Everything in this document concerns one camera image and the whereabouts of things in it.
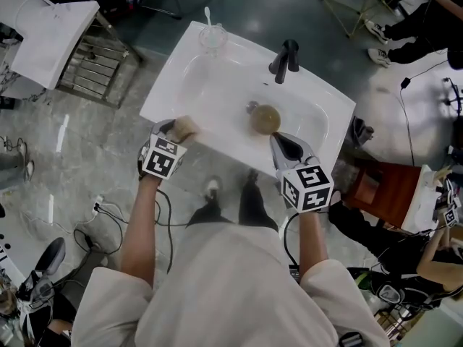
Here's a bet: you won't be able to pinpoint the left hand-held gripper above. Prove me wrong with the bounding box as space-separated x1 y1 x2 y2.
138 119 188 181

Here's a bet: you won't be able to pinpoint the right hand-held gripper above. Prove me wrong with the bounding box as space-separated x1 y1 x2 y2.
269 132 334 215

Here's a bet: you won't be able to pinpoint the beige sponge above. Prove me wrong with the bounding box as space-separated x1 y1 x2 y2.
169 116 200 144

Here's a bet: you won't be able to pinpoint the brown bowl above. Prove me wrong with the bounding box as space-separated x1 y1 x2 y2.
249 103 282 136

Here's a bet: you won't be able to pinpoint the person's left forearm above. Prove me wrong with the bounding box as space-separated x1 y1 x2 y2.
119 177 163 288

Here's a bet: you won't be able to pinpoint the person's right forearm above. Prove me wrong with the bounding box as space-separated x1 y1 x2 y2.
296 210 329 280

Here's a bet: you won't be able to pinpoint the large white sink basin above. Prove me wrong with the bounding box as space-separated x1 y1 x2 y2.
139 20 357 180

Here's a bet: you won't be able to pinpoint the person's black trousers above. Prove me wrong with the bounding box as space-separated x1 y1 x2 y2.
186 179 279 233

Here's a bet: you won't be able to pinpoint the person's left shoe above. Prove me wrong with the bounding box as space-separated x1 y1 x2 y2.
204 177 221 204

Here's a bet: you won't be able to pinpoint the black faucet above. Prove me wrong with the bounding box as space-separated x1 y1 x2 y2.
268 38 301 85

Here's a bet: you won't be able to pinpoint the clear glass cup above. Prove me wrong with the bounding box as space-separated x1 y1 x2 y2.
197 23 229 58

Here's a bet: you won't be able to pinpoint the red-brown wooden cabinet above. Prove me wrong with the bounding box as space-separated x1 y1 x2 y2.
343 157 422 231

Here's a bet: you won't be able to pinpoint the small white sink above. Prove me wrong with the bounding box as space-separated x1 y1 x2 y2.
9 0 101 90

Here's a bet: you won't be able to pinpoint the white sink on cabinet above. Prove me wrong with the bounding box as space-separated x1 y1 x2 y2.
401 164 453 233

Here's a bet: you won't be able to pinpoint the person's light shirt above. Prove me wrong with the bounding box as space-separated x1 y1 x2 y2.
72 226 391 347

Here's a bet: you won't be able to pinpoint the white faucet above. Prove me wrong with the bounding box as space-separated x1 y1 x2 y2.
14 0 54 32

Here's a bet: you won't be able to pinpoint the black swivel chair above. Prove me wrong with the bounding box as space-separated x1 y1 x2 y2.
443 77 463 115

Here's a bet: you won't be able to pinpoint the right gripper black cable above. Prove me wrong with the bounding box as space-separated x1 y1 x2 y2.
284 213 301 267

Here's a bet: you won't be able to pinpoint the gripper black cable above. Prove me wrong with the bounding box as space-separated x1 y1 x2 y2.
284 213 301 267
155 188 174 274

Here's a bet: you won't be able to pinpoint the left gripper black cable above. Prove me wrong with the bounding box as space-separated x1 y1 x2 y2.
155 188 174 274

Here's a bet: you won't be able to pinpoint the black strap buckle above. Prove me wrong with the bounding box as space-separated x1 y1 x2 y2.
338 331 362 347

